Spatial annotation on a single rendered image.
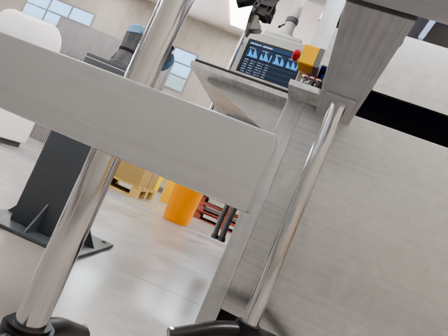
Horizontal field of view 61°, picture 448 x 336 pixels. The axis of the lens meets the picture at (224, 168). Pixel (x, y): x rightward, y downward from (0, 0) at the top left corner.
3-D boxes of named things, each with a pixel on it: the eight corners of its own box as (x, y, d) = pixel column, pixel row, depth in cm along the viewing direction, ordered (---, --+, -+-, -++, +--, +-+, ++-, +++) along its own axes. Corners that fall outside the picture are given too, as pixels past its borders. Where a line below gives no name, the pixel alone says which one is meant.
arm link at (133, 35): (113, 45, 174) (125, 18, 175) (135, 60, 185) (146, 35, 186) (129, 47, 167) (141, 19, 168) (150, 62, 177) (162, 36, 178)
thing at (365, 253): (360, 315, 312) (398, 215, 319) (501, 480, 110) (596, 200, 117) (247, 264, 332) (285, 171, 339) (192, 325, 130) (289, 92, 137)
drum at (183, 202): (187, 229, 402) (208, 180, 406) (157, 215, 406) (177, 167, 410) (192, 227, 437) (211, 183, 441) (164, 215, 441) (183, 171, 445)
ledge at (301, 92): (325, 110, 133) (327, 105, 133) (329, 98, 121) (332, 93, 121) (287, 97, 136) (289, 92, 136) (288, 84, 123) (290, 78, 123)
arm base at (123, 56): (101, 59, 167) (111, 39, 168) (113, 71, 182) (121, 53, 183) (133, 72, 166) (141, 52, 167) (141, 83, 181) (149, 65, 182)
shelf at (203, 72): (300, 146, 205) (301, 143, 205) (309, 106, 136) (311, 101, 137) (219, 115, 214) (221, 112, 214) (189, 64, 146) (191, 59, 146)
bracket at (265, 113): (275, 139, 148) (287, 108, 149) (275, 137, 145) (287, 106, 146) (197, 109, 155) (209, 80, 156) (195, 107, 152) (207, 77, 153)
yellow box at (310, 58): (316, 77, 134) (323, 58, 135) (317, 68, 127) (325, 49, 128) (295, 69, 136) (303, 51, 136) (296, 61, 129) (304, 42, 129)
